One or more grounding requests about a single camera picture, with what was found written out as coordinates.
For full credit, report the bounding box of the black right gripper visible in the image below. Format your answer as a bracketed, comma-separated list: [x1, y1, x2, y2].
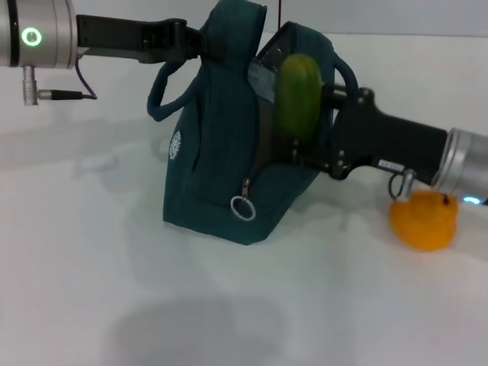
[291, 85, 449, 181]

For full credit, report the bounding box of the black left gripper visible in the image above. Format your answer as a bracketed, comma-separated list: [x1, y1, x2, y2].
[75, 14, 226, 64]

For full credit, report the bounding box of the green cucumber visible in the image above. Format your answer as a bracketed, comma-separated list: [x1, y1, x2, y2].
[274, 53, 321, 144]

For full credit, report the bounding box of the dark teal fabric lunch bag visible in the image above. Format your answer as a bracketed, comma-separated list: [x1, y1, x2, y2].
[147, 0, 361, 247]

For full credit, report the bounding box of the orange pear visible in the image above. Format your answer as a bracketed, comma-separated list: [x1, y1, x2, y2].
[388, 189, 458, 252]

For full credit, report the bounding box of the grey right gripper cable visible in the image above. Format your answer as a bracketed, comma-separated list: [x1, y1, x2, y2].
[387, 169, 416, 201]

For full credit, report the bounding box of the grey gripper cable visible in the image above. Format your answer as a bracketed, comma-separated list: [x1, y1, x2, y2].
[387, 169, 416, 201]
[40, 60, 98, 102]

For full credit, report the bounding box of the grey left gripper cable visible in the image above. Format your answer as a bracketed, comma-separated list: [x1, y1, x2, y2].
[40, 60, 98, 102]

